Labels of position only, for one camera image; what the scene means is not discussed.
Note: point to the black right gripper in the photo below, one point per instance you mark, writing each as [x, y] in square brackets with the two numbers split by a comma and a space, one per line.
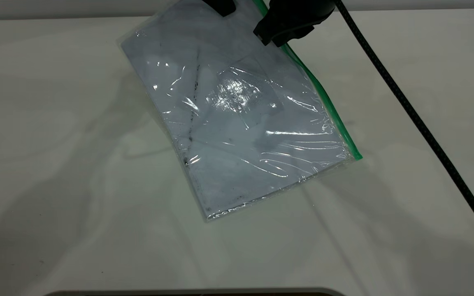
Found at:
[303, 12]

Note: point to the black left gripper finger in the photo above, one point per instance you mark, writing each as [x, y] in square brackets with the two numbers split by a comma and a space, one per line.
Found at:
[222, 6]

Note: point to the transparent zipper bag green edge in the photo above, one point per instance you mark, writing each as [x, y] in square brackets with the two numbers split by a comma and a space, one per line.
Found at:
[261, 123]

